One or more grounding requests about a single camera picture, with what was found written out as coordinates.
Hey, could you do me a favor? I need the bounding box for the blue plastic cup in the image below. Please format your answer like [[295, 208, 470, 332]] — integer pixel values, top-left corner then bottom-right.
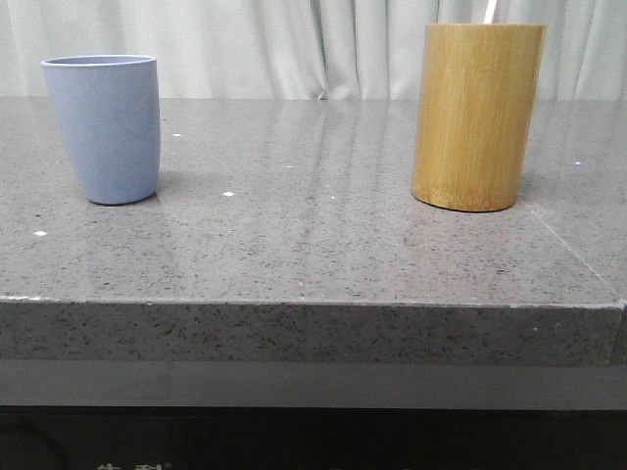
[[41, 55, 161, 205]]

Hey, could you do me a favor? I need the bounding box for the grey-white curtain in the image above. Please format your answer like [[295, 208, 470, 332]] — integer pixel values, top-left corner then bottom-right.
[[1, 1, 626, 101]]

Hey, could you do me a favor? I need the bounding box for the bamboo cylindrical holder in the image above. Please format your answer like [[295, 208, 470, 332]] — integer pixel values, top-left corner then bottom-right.
[[411, 23, 546, 212]]

